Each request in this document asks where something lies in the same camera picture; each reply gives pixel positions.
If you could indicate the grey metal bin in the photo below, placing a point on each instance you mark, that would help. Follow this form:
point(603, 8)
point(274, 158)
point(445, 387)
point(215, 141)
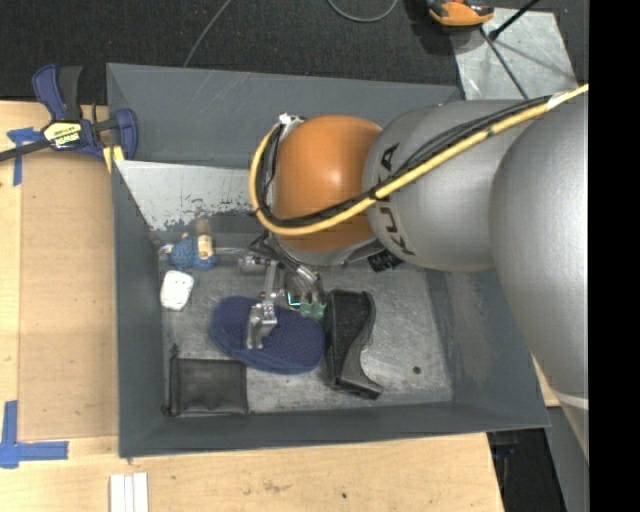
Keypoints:
point(400, 350)

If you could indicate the black square pouch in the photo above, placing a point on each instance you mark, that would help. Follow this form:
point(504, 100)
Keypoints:
point(207, 386)

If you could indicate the small white plastic box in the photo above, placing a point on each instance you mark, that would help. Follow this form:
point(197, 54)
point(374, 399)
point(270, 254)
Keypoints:
point(176, 291)

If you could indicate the dark blue dotted cloth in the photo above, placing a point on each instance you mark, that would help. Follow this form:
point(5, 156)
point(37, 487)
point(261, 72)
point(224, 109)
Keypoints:
point(295, 345)

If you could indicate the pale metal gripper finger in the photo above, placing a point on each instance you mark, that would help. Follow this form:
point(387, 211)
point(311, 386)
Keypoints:
point(254, 263)
point(261, 320)

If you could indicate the black curved rubber piece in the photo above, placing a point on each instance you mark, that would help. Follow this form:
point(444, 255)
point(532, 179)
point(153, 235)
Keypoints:
point(347, 330)

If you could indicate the pale wood flat board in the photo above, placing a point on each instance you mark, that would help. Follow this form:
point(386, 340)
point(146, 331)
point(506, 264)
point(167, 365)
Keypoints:
point(65, 300)

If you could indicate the blue knitted toy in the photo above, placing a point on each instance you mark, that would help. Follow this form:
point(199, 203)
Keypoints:
point(187, 254)

